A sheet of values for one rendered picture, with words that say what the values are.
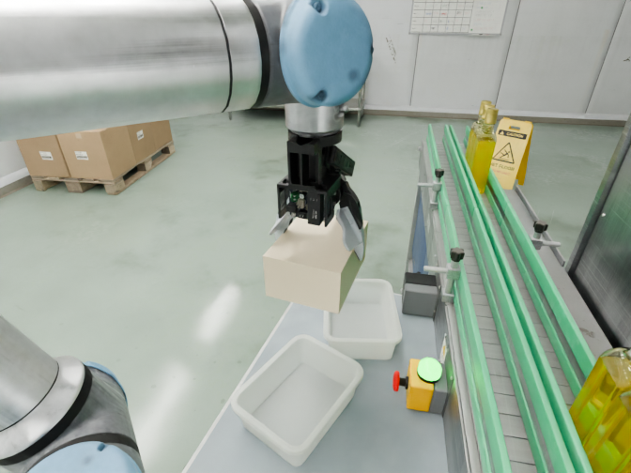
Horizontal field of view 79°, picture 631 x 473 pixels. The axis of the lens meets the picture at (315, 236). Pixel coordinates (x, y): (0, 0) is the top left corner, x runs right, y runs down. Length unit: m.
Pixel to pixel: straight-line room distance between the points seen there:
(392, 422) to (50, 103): 0.74
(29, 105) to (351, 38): 0.20
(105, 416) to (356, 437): 0.45
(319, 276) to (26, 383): 0.35
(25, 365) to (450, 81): 6.01
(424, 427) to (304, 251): 0.44
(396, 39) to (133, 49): 5.88
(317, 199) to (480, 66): 5.79
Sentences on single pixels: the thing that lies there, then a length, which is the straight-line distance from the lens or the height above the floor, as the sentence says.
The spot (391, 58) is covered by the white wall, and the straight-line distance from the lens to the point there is 6.11.
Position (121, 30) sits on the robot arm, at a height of 1.43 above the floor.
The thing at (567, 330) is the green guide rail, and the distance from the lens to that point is 0.82.
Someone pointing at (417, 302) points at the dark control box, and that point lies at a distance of 1.01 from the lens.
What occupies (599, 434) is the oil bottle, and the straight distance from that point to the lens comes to 0.61.
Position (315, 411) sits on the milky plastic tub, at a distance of 0.83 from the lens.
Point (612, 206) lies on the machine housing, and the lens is 1.01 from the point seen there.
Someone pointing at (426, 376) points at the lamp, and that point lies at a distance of 0.79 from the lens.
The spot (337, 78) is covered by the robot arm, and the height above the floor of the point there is 1.40.
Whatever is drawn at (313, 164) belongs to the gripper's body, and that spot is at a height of 1.26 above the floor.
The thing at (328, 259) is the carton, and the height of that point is 1.12.
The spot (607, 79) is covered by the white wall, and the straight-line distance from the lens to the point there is 6.72.
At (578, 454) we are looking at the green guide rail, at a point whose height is 0.96.
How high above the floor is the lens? 1.44
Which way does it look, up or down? 31 degrees down
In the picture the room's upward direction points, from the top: straight up
